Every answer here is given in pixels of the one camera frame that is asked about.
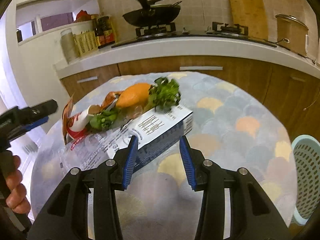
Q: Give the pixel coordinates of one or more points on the dark sauce bottle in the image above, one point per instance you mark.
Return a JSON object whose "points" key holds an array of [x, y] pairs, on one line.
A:
{"points": [[99, 34], [107, 28]]}

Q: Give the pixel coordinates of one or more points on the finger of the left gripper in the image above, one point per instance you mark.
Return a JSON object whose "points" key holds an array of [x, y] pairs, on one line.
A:
{"points": [[38, 113], [36, 124]]}

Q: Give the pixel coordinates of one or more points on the green leafy vegetable scrap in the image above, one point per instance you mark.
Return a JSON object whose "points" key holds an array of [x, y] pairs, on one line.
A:
{"points": [[163, 95]]}

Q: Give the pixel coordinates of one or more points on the wooden kitchen cabinets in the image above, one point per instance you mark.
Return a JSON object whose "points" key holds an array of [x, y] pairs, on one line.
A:
{"points": [[290, 95]]}

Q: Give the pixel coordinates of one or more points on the black wok with lid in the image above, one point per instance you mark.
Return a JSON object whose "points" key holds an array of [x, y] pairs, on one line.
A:
{"points": [[152, 14]]}

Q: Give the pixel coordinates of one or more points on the grey cylindrical canister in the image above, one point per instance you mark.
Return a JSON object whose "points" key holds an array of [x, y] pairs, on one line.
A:
{"points": [[68, 45]]}

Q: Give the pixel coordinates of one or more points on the wooden cutting board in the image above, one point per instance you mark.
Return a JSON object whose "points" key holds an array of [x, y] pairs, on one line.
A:
{"points": [[251, 13]]}

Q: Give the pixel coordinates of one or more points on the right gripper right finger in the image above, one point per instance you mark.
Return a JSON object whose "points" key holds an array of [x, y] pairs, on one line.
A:
{"points": [[192, 161]]}

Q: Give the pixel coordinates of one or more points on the white blue carton box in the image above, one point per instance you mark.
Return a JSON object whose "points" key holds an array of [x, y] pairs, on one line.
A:
{"points": [[156, 132]]}

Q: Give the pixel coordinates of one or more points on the person's left hand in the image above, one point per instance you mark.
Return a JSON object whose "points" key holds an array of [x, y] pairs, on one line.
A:
{"points": [[17, 200]]}

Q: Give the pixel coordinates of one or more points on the light blue perforated trash basket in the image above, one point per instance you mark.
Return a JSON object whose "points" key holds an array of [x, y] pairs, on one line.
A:
{"points": [[306, 154]]}

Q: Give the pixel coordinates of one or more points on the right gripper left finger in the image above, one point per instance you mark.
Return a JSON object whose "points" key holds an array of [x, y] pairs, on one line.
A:
{"points": [[125, 162]]}

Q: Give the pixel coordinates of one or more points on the clear printed plastic bag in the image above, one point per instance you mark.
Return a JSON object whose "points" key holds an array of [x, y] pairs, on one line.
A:
{"points": [[91, 150]]}

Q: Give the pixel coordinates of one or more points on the yellow plastic basket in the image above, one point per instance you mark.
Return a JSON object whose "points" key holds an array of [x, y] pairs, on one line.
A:
{"points": [[86, 43]]}

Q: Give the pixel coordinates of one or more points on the black gas stove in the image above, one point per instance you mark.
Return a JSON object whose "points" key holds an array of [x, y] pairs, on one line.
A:
{"points": [[220, 30]]}

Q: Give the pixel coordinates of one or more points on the orange peel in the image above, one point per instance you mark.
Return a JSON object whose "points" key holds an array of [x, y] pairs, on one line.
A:
{"points": [[136, 94]]}

